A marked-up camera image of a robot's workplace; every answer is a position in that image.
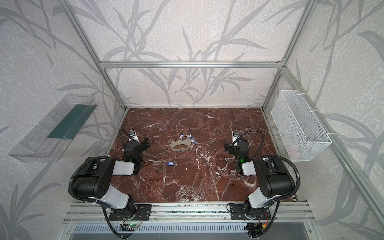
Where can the clear plastic wall shelf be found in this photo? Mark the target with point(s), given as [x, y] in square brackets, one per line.
[50, 138]

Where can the aluminium front rail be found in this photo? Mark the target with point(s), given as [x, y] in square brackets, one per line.
[194, 212]

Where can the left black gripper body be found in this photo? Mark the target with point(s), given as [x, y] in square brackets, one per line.
[142, 144]

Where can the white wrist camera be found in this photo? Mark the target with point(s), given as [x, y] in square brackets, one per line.
[133, 135]
[235, 136]

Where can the metal key holder plate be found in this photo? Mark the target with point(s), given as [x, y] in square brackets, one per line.
[180, 145]

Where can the green circuit board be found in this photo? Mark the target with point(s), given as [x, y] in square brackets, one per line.
[129, 227]

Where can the white wire mesh basket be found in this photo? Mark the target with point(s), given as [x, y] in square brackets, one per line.
[303, 135]

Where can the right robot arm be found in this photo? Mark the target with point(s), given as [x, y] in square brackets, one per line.
[278, 179]

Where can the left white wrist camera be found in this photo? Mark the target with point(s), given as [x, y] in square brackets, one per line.
[133, 135]

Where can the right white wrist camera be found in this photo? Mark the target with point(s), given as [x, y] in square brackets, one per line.
[235, 136]

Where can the aluminium frame crossbar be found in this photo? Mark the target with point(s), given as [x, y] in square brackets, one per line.
[188, 64]

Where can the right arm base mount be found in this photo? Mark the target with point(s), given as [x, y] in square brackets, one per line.
[246, 212]

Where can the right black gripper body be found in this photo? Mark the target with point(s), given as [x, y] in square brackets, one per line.
[231, 147]

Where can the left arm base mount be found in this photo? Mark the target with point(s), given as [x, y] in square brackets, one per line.
[141, 212]

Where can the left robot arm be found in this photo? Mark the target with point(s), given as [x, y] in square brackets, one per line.
[91, 182]

